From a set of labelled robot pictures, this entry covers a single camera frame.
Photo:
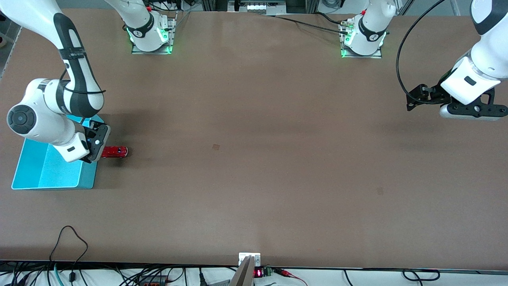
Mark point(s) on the grey metal post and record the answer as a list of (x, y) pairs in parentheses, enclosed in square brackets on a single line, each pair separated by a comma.
[(244, 276)]

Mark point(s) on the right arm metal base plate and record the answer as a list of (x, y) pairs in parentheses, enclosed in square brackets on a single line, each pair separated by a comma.
[(173, 39)]

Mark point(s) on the red beetle toy car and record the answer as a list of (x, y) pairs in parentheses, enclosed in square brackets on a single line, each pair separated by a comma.
[(117, 151)]

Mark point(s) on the white table edge bracket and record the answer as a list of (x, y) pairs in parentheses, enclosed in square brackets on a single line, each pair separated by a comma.
[(243, 256)]

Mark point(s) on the red digit display module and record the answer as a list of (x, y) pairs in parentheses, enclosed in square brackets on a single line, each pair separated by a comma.
[(258, 273)]

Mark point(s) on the lit electronics unit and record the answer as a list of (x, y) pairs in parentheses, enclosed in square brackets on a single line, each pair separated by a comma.
[(258, 6)]

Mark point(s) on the blue plastic box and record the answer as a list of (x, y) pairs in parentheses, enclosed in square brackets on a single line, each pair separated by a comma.
[(47, 174)]

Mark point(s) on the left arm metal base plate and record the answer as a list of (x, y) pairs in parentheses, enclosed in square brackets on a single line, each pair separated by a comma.
[(377, 56)]

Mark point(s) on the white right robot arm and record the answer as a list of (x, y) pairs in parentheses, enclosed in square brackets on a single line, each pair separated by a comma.
[(39, 123)]

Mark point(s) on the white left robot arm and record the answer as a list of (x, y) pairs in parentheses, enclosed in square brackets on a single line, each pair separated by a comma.
[(492, 51)]

